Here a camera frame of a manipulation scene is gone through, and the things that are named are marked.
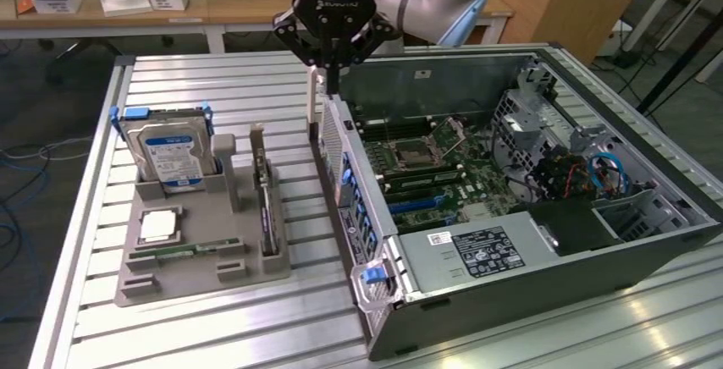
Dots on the low-profile graphics card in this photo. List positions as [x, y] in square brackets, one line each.
[266, 183]

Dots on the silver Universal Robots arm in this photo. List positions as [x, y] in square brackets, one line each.
[430, 1]

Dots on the black RAM slot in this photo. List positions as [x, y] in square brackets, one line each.
[395, 125]
[395, 135]
[395, 119]
[395, 130]

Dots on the metal socket cover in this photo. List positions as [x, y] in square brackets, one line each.
[453, 128]

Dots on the CPU socket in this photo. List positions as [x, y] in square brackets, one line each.
[415, 153]

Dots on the white square dish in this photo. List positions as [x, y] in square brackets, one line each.
[126, 1]

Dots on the metal disk bay cage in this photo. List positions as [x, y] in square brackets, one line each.
[526, 132]

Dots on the hard disk with blue carrier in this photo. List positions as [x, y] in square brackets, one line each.
[170, 153]

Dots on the wooden cabinet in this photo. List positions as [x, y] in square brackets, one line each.
[582, 5]

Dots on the black office chair base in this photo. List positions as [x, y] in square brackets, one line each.
[74, 49]

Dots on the blue expansion slot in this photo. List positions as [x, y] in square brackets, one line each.
[414, 205]

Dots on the white box with red dot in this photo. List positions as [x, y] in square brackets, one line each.
[616, 39]

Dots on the white box with black lid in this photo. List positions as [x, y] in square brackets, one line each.
[54, 1]

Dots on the silver chipset heatsink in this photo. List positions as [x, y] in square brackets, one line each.
[481, 213]

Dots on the black stand leg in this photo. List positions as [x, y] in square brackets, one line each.
[656, 85]

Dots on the silver CPU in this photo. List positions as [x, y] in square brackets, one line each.
[158, 227]

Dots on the green RAM stick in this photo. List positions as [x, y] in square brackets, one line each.
[186, 249]

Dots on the grey power supply unit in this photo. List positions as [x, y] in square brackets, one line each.
[430, 267]

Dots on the blue case latch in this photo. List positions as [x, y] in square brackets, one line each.
[373, 277]

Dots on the black plastic cover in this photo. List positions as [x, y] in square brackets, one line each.
[570, 229]

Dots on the grey parts rack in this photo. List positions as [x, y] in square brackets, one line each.
[193, 276]

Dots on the open black PC case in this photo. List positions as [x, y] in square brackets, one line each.
[509, 314]

